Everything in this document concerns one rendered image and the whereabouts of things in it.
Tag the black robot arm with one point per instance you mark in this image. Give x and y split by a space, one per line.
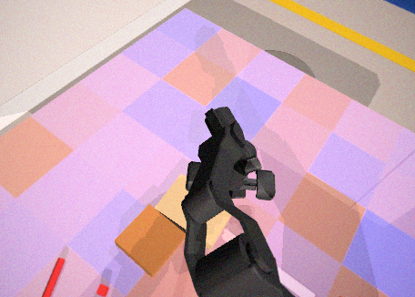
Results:
245 265

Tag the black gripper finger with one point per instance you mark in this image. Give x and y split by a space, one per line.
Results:
237 194

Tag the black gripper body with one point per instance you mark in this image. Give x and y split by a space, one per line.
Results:
265 182

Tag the small red cube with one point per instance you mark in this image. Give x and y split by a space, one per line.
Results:
102 290

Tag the orange square block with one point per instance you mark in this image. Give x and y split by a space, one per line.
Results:
149 240

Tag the red long bar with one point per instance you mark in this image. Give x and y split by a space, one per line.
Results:
53 278

